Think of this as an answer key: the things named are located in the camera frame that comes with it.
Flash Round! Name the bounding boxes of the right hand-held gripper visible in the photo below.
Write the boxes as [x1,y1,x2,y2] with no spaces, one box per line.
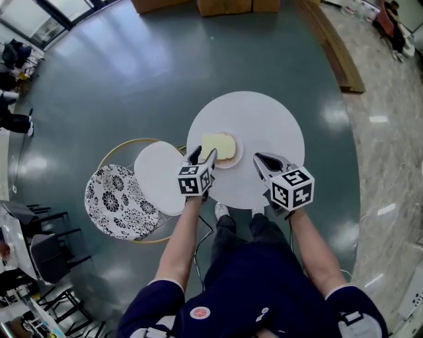
[252,152,316,218]

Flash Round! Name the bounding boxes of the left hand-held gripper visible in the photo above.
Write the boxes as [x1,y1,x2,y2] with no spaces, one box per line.
[177,145,219,203]

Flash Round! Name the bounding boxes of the pale slice of bread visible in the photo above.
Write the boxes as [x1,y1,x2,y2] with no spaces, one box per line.
[201,132,237,162]

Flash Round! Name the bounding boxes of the white round plate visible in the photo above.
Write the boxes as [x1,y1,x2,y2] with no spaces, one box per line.
[198,133,245,170]

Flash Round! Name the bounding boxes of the person's right forearm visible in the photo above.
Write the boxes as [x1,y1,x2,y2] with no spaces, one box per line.
[289,207,348,297]

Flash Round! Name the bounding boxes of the person's left forearm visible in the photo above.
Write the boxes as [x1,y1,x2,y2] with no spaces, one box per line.
[154,196,208,288]

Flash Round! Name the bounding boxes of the white round table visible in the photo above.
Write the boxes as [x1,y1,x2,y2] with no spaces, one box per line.
[186,90,305,211]

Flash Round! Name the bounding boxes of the person's black trousers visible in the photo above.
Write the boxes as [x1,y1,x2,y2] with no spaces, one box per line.
[209,213,292,265]

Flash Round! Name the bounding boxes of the person's navy shirt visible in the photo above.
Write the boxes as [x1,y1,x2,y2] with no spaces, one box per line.
[116,240,390,338]

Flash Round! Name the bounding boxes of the brown cardboard box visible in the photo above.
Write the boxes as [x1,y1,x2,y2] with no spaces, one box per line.
[252,0,280,14]
[195,0,254,18]

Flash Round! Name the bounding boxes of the black chair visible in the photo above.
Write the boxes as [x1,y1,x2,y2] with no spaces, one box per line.
[28,226,93,285]
[23,203,69,232]

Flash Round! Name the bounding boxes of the white box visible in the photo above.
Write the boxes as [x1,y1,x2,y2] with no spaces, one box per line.
[397,273,423,320]

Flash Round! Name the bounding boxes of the grey cluttered table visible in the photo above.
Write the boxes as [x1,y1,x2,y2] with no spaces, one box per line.
[0,199,38,282]

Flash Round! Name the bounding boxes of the black bag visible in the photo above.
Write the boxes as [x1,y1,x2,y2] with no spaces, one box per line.
[1,38,34,69]

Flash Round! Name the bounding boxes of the black cable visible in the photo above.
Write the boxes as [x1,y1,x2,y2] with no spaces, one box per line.
[192,213,216,292]
[286,215,305,268]

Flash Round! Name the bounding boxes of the gold frame floral cushion chair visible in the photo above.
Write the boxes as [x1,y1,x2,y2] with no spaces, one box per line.
[83,137,190,245]

